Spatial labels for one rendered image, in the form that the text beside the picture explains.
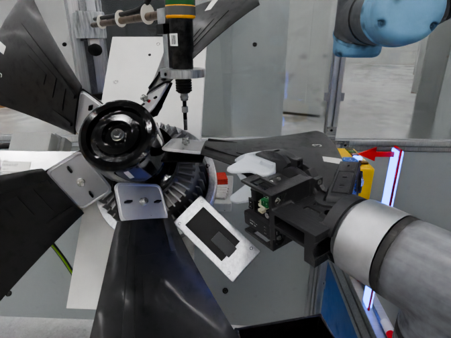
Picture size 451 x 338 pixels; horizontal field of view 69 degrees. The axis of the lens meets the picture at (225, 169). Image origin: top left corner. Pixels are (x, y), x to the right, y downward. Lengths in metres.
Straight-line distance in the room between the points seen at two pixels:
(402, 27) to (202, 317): 0.46
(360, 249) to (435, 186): 1.26
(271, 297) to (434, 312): 1.41
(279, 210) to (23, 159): 0.58
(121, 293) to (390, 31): 0.46
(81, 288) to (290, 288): 1.07
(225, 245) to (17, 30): 0.54
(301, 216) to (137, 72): 0.69
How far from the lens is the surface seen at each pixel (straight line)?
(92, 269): 0.80
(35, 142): 0.83
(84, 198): 0.61
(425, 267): 0.29
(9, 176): 0.60
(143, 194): 0.56
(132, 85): 0.91
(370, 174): 0.86
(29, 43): 0.72
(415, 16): 0.44
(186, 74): 0.50
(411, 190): 1.52
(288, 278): 1.61
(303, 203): 0.37
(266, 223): 0.37
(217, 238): 0.60
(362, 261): 0.31
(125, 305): 0.50
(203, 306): 0.55
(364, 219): 0.31
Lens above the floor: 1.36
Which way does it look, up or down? 21 degrees down
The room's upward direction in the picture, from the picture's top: straight up
